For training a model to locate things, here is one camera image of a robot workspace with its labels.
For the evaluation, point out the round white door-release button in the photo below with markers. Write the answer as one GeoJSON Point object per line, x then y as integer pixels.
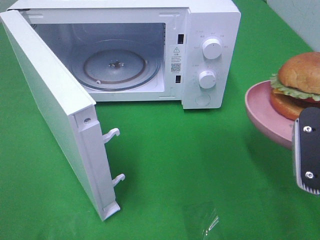
{"type": "Point", "coordinates": [203, 100]}

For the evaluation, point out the white round knob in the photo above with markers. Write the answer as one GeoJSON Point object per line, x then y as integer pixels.
{"type": "Point", "coordinates": [207, 79]}
{"type": "Point", "coordinates": [212, 48]}

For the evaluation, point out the burger with lettuce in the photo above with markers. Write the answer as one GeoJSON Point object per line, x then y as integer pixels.
{"type": "Point", "coordinates": [296, 85]}

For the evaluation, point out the white microwave door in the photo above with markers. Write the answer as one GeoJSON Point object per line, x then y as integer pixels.
{"type": "Point", "coordinates": [69, 112]}

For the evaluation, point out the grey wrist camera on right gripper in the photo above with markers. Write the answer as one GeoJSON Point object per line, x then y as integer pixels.
{"type": "Point", "coordinates": [306, 150]}

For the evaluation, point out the white warning label with QR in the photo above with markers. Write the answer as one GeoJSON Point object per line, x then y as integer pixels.
{"type": "Point", "coordinates": [175, 59]}

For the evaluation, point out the glass microwave turntable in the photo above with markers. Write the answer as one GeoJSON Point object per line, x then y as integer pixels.
{"type": "Point", "coordinates": [116, 65]}

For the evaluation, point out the white microwave oven body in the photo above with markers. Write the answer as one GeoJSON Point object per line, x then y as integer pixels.
{"type": "Point", "coordinates": [66, 24]}

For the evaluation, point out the pink round plate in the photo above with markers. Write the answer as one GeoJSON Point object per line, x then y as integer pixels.
{"type": "Point", "coordinates": [263, 116]}

